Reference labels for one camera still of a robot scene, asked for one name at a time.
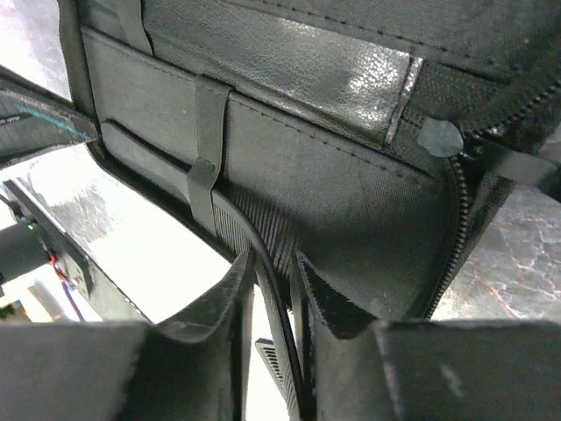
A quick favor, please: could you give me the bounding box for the black straight comb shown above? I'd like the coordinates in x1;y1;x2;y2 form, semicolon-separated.
254;338;288;420

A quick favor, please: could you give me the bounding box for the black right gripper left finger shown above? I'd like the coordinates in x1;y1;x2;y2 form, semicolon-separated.
1;251;255;420

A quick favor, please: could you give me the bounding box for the black zippered tool case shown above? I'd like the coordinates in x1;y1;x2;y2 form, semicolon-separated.
59;1;560;319

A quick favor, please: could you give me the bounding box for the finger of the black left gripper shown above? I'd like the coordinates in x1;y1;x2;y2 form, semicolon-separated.
1;67;99;162

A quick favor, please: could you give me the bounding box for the black curved comb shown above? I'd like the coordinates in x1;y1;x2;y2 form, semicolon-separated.
212;189;305;420

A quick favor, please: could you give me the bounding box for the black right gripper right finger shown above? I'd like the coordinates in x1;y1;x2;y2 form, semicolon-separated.
293;253;560;420

